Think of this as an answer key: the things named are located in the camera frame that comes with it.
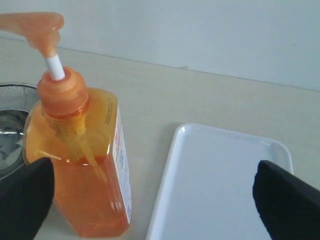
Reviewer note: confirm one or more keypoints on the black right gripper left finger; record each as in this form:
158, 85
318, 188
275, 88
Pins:
25, 200

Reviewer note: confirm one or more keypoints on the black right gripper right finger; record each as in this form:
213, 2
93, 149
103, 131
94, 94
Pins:
288, 207

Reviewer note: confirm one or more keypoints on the orange pump soap bottle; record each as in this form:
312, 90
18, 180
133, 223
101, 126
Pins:
80, 129

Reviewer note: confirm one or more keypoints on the small stainless steel bowl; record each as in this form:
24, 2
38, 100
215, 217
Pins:
12, 122

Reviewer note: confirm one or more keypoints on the steel mesh colander bowl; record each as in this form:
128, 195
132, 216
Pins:
17, 96

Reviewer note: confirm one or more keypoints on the white rectangular plastic tray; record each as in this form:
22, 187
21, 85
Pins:
206, 187

